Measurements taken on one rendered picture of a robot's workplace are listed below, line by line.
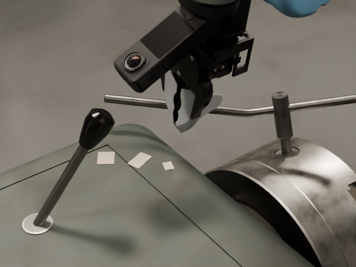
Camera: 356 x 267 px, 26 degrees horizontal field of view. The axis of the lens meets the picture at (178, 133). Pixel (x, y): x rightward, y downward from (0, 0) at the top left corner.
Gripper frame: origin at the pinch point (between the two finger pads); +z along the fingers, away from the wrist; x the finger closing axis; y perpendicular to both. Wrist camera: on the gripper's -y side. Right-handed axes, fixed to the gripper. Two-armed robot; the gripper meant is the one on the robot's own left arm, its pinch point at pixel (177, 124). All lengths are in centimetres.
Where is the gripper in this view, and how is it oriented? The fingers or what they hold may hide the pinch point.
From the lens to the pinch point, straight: 99.6
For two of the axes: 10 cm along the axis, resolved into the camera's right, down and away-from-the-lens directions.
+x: -5.8, -6.0, 5.4
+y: 8.1, -3.5, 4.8
